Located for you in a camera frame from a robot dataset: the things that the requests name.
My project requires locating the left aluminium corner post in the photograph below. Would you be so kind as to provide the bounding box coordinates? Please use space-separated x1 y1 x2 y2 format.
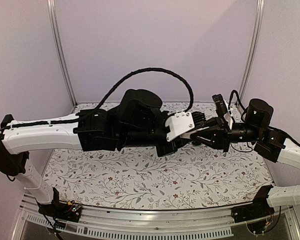
46 0 78 107

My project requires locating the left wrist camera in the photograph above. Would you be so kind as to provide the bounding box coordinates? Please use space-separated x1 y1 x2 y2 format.
165 111 206 142

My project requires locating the right aluminium corner post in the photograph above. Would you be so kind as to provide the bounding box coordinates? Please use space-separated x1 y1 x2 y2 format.
238 0 265 101

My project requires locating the aluminium corner post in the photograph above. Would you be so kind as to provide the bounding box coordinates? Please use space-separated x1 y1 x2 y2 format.
46 0 78 107
238 0 265 101

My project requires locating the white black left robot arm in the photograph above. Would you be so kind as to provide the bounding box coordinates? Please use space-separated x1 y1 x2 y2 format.
0 89 195 217

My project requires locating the floral patterned table mat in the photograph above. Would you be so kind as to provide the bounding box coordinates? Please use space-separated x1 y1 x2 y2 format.
40 101 274 210

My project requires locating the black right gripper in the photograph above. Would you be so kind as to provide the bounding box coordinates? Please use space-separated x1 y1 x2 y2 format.
195 115 262 152

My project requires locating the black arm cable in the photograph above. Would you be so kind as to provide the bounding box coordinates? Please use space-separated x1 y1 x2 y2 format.
228 89 248 118
93 67 195 113

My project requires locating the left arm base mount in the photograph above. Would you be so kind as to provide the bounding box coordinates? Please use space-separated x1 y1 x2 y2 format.
37 187 83 223

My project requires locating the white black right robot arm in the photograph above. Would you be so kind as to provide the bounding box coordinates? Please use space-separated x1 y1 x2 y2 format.
190 94 300 218

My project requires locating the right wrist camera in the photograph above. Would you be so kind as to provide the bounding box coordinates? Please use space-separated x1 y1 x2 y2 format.
212 94 235 130

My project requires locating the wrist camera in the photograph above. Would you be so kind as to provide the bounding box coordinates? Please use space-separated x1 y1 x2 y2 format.
212 94 235 130
165 111 206 142

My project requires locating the front aluminium frame rail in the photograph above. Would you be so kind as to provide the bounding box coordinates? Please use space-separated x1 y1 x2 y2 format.
12 194 300 240

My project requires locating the white earbuds charging case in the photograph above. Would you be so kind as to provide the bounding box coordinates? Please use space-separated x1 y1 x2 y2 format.
180 132 192 140

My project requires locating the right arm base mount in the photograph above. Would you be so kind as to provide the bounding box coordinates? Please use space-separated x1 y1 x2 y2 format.
231 185 275 223

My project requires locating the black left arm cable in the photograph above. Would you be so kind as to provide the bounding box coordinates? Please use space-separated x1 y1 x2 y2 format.
93 67 195 113

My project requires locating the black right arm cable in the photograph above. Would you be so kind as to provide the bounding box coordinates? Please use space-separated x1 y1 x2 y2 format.
228 89 248 118

